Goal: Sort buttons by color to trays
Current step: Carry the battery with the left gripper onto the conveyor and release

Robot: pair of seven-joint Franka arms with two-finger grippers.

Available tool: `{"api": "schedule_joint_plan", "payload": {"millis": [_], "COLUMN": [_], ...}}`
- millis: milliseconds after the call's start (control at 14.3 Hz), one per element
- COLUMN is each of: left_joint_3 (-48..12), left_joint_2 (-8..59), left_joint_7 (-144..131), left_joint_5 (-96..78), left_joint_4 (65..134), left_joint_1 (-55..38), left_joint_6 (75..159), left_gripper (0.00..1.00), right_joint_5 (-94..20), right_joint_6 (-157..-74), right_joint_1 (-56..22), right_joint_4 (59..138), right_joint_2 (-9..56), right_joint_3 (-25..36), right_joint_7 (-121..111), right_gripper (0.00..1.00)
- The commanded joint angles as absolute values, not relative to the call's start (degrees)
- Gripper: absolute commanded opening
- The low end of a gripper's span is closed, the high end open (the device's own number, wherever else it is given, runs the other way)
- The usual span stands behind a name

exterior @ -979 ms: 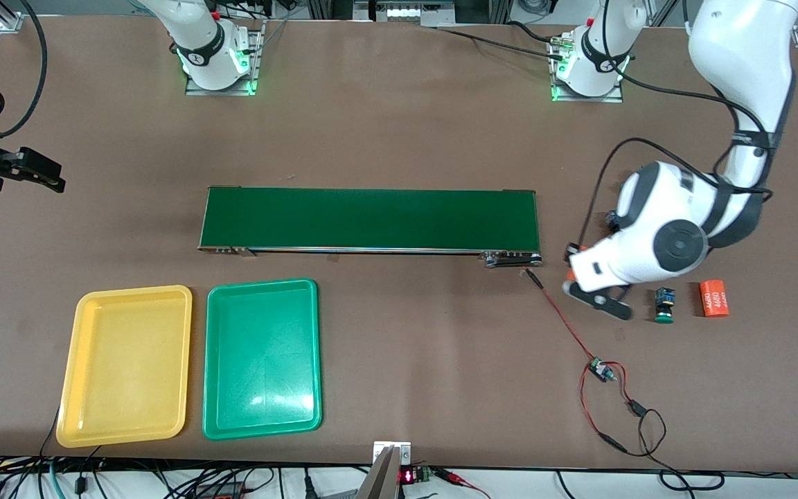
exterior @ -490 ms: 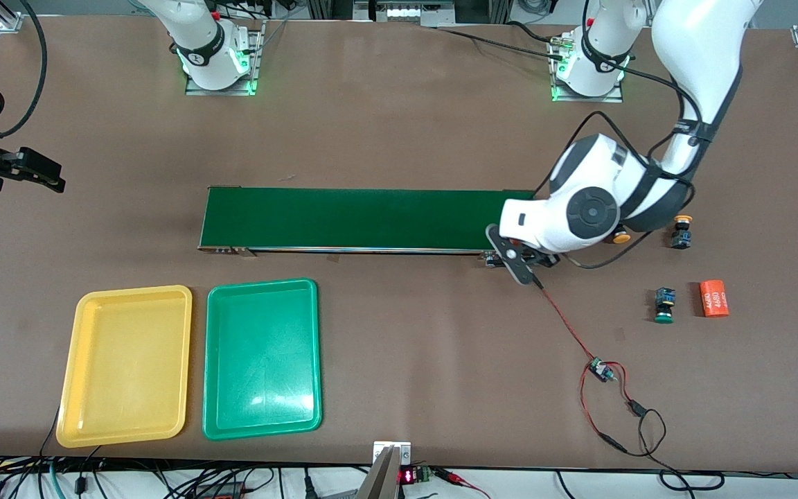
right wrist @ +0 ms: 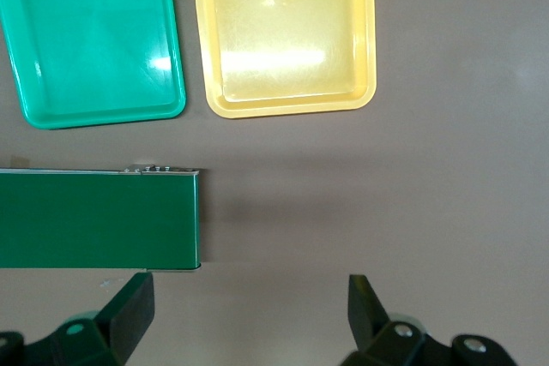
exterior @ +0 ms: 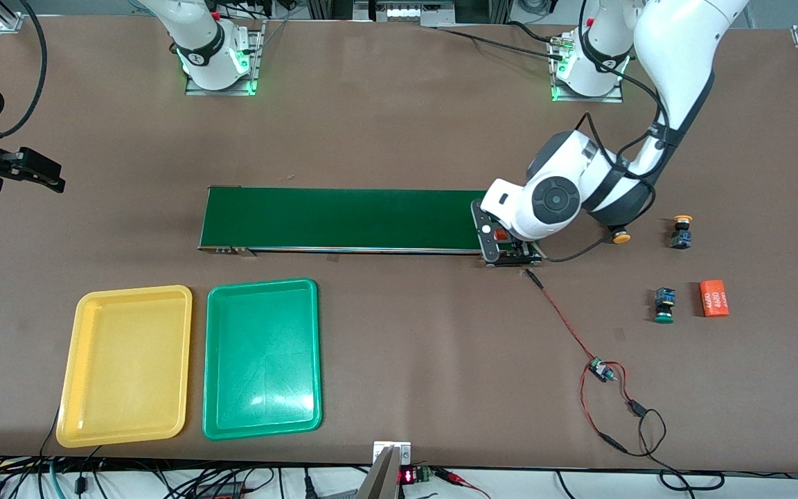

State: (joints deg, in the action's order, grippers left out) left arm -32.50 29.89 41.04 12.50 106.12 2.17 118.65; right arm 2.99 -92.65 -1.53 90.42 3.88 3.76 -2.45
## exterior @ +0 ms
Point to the yellow push button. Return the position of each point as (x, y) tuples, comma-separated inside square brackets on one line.
[(621, 238), (681, 239)]

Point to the green push button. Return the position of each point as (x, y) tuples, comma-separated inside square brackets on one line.
[(663, 299)]

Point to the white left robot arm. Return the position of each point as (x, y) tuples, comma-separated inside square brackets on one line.
[(558, 201)]

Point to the small controller circuit board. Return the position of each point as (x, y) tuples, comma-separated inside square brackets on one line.
[(600, 369)]

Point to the green conveyor belt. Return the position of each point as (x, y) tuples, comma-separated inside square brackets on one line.
[(337, 218)]

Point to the yellow plastic tray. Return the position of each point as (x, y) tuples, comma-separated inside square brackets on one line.
[(125, 367)]

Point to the red clip lead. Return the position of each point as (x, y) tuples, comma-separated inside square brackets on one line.
[(451, 475)]

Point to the red led display module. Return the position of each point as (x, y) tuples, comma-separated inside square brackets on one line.
[(407, 476)]

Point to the white labelled device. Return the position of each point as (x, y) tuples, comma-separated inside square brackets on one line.
[(406, 12)]

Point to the green plastic tray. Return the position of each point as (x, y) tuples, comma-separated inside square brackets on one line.
[(260, 360)]

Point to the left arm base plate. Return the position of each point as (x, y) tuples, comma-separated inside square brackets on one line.
[(600, 99)]

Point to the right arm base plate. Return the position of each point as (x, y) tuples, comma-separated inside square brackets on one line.
[(198, 91)]

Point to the silver metal clamp bracket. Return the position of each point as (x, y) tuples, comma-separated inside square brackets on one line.
[(392, 457)]

